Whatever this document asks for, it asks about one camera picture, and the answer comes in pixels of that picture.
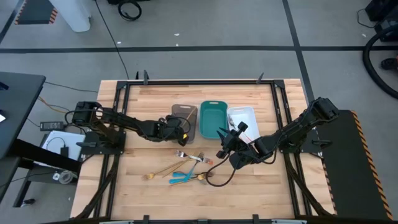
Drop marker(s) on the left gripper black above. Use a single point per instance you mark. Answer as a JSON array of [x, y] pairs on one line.
[[169, 129]]

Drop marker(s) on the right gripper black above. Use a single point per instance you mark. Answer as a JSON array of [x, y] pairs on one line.
[[245, 155]]

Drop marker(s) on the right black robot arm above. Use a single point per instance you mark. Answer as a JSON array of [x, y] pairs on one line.
[[295, 127]]

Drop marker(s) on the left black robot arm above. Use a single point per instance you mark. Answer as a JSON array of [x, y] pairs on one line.
[[121, 119]]

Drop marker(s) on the teal plastic bin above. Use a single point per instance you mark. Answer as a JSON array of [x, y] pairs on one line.
[[213, 121]]

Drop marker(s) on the grey translucent plastic bin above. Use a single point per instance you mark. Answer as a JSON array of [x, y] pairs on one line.
[[180, 112]]

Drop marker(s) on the white plastic bin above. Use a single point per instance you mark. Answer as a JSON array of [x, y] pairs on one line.
[[247, 118]]

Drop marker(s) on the white paper sheet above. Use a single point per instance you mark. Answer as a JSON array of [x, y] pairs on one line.
[[74, 143]]

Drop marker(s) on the small black charger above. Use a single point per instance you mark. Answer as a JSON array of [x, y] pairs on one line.
[[64, 151]]

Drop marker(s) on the black platform hazard striped edge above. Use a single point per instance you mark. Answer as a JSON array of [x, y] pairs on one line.
[[348, 171]]

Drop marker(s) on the black power adapter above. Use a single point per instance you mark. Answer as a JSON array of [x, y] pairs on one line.
[[51, 126]]

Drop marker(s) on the black desk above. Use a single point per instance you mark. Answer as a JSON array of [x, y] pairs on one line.
[[18, 102]]

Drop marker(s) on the black mat hazard stripes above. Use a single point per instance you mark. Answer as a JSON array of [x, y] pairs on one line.
[[34, 11]]

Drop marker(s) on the black equipment box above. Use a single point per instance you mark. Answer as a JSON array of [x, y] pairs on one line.
[[385, 12]]

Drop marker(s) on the black aluminium table frame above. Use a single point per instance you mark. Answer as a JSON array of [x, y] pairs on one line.
[[199, 82]]

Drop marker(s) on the white post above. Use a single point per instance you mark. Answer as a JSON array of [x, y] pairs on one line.
[[73, 15]]

